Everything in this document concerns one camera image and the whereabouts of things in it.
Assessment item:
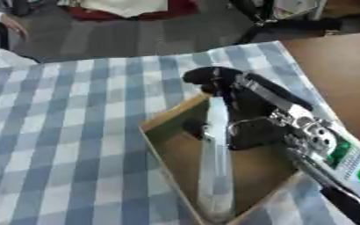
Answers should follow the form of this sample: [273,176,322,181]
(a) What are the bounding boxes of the person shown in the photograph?
[0,39,40,72]

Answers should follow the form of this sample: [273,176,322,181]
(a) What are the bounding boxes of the tan cardboard box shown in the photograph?
[137,91,313,225]

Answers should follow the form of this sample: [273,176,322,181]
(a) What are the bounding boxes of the clear plastic bottle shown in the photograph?
[195,96,237,222]

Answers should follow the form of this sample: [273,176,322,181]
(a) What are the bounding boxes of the person's hand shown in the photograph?
[0,13,32,42]

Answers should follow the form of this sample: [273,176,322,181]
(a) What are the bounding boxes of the black tripod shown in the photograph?
[227,0,345,46]

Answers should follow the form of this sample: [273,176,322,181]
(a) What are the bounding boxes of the red cloth bag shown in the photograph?
[66,0,202,22]

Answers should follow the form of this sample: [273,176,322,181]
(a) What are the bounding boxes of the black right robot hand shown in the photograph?
[181,66,315,152]

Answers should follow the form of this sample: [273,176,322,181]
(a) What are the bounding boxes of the white cloth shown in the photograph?
[78,0,171,18]

